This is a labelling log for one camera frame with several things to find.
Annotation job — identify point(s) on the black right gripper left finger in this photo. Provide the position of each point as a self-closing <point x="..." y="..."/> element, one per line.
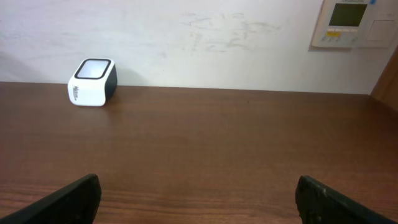
<point x="77" y="202"/>

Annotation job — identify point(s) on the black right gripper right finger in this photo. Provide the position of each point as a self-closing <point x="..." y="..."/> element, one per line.
<point x="317" y="203"/>

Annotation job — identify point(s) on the white black barcode scanner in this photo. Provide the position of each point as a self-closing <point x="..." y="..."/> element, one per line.
<point x="93" y="83"/>

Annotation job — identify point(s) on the brown wooden side panel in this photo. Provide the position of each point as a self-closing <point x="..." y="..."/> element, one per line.
<point x="385" y="90"/>

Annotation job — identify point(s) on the white wall control panel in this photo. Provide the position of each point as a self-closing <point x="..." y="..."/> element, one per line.
<point x="355" y="23"/>

